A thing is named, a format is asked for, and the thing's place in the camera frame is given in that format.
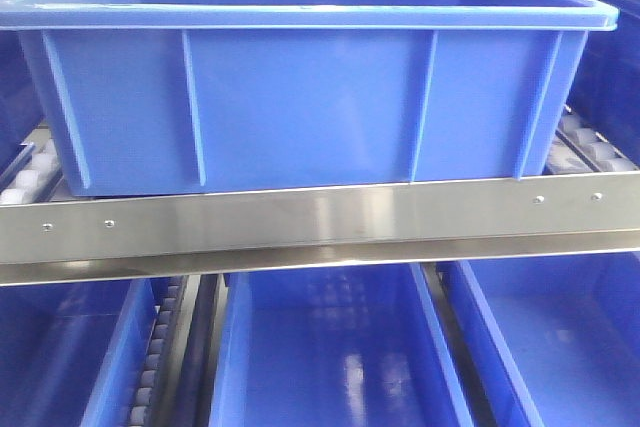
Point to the steel rack front beam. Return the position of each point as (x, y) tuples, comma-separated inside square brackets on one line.
[(318, 227)]

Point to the lower blue plastic bin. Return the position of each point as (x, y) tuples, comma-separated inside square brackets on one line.
[(342, 346)]

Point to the large blue plastic bin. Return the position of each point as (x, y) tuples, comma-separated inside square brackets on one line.
[(148, 97)]

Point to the upper right roller track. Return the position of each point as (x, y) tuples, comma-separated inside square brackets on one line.
[(579, 149)]

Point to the lower shelf roller track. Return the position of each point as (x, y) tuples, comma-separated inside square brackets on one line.
[(176, 383)]

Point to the lower right blue bin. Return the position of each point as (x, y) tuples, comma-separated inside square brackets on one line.
[(555, 340)]

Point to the upper left roller track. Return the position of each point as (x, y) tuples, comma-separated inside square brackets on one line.
[(35, 173)]

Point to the lower left blue bin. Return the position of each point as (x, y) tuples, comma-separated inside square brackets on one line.
[(72, 353)]

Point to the blue bin at far left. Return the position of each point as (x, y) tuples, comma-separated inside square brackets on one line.
[(21, 110)]

